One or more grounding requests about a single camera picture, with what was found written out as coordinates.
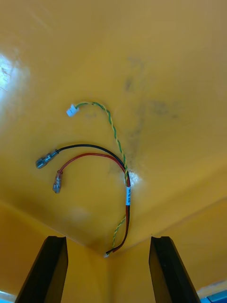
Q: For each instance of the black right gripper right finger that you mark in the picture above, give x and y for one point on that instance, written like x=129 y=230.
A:
x=169 y=272

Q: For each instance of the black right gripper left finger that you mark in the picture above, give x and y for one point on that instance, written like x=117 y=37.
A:
x=43 y=272

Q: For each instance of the yellow-orange plastic bin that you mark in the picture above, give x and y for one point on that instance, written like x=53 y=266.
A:
x=113 y=94

